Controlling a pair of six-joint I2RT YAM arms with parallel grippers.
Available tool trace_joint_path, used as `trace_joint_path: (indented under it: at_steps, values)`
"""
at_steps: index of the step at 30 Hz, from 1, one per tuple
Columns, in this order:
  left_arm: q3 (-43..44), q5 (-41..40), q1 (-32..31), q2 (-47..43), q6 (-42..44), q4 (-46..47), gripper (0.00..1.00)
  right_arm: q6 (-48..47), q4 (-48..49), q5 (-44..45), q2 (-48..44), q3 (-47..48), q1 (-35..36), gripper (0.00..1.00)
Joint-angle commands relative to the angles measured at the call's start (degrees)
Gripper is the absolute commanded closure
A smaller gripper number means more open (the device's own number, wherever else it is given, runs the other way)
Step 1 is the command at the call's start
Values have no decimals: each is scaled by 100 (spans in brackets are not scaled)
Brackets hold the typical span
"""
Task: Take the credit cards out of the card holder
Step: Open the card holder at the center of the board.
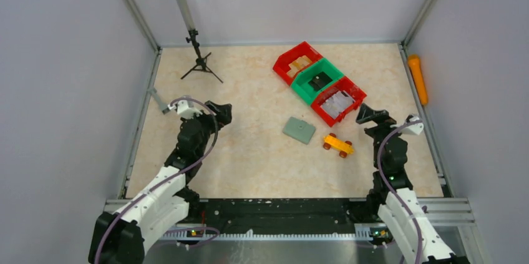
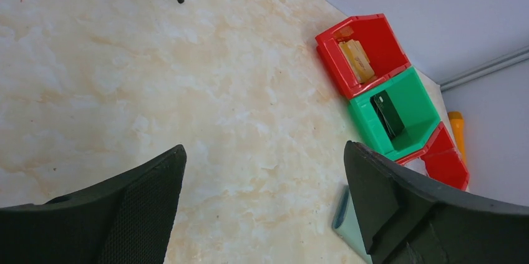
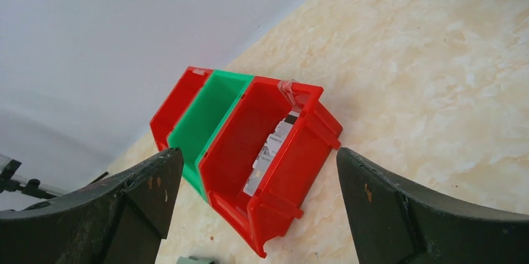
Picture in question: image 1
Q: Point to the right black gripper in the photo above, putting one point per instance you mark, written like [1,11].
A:
[377,118]

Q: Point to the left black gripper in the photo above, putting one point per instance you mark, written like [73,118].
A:
[212,114]

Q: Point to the green card holder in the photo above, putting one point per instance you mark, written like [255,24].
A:
[299,130]

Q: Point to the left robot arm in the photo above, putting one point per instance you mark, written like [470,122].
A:
[127,234]

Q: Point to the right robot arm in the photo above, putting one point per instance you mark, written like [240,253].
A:
[392,198]

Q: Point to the clear plastic bags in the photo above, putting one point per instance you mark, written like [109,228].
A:
[337,103]

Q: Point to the near red bin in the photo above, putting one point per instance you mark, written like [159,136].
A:
[346,85]

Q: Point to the red bin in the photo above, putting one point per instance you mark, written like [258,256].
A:
[346,85]
[303,49]

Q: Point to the yellow toy car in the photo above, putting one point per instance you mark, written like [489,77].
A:
[344,148]

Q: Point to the small grey tool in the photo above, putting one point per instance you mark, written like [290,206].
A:
[163,107]

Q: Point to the black item in green bin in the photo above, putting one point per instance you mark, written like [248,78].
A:
[319,81]

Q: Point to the orange flashlight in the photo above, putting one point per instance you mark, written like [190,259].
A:
[414,65]

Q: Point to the far red bin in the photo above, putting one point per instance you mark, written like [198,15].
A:
[303,49]

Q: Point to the green bin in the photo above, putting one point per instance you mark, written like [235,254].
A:
[301,86]

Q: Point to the wooden blocks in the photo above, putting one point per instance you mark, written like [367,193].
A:
[297,65]

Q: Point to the black tripod with grey tube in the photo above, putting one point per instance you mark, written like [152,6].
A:
[200,61]

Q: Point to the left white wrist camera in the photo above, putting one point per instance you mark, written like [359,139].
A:
[185,109]

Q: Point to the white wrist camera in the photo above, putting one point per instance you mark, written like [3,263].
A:
[185,109]
[413,125]

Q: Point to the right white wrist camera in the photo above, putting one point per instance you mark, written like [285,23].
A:
[413,125]

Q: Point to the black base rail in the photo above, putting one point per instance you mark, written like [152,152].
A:
[282,216]

